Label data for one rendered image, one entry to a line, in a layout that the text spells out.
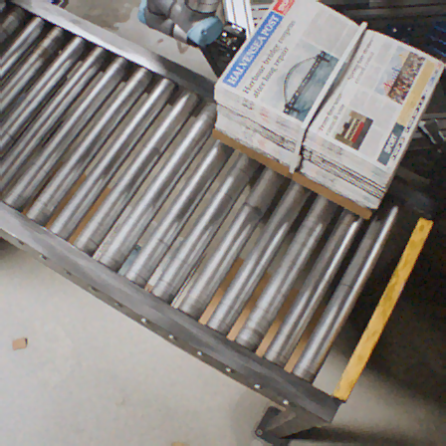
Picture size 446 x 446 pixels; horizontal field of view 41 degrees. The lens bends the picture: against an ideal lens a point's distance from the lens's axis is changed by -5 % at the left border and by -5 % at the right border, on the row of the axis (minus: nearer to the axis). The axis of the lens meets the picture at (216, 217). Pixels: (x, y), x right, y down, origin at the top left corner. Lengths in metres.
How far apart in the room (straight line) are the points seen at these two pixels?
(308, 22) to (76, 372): 1.33
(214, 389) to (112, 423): 0.34
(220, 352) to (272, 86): 0.52
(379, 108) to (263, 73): 0.23
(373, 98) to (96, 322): 1.25
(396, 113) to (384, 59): 0.13
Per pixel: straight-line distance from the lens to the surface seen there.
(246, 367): 1.20
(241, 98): 1.15
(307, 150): 1.20
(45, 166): 1.39
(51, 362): 2.07
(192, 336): 1.21
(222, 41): 1.44
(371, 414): 2.06
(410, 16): 1.81
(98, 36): 1.56
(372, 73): 1.23
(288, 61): 1.20
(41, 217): 1.34
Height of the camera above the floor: 1.99
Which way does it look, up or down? 68 degrees down
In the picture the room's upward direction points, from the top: 3 degrees clockwise
